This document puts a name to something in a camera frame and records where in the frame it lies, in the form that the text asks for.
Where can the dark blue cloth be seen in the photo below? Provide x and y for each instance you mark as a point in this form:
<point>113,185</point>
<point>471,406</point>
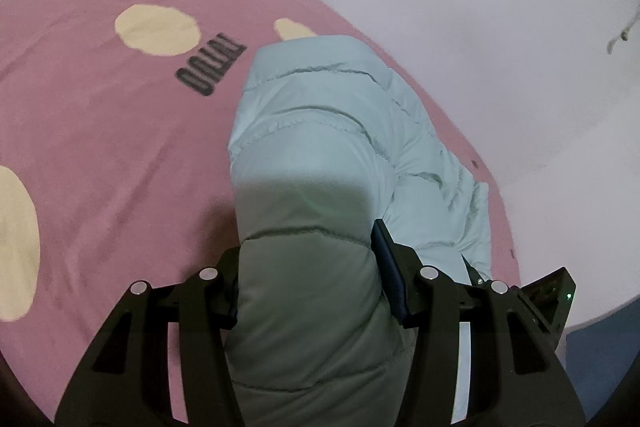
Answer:
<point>592,367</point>

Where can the small dark wall fixture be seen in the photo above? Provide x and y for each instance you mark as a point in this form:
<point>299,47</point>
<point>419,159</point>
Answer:
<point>619,38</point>

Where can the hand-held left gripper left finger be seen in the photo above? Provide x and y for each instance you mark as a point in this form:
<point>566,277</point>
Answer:
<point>227,287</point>

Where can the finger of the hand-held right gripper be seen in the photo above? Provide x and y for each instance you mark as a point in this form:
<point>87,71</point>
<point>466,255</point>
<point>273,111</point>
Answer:
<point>472,274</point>

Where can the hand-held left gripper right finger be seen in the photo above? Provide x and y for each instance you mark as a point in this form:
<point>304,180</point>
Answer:
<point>387,267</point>

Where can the pink blanket with cream dots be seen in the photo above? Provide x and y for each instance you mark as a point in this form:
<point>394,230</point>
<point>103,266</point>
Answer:
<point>100,147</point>

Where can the light blue puffer jacket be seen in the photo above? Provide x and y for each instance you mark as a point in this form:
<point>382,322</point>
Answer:
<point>310,147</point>

